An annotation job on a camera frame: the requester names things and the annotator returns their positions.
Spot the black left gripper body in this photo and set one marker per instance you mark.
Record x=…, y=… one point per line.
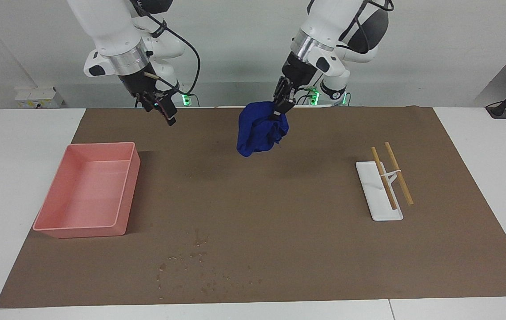
x=299, y=71

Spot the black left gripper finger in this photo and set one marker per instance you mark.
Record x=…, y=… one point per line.
x=278, y=91
x=289, y=100

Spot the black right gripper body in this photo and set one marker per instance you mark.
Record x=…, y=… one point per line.
x=137, y=84

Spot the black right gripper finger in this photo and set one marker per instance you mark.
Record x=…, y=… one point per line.
x=150, y=102
x=168, y=113

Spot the blue towel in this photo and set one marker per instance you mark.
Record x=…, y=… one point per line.
x=257, y=133

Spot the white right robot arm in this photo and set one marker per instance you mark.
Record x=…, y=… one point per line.
x=106, y=26

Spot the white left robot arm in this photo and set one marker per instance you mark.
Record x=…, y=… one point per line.
x=324, y=22

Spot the white power socket box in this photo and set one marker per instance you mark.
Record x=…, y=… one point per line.
x=35, y=95

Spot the brown table mat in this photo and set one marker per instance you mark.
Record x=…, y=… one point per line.
x=257, y=200

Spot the pink plastic bin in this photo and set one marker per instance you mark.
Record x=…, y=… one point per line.
x=84, y=191

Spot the white rack with wooden rods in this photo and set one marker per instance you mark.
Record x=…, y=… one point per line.
x=384, y=211

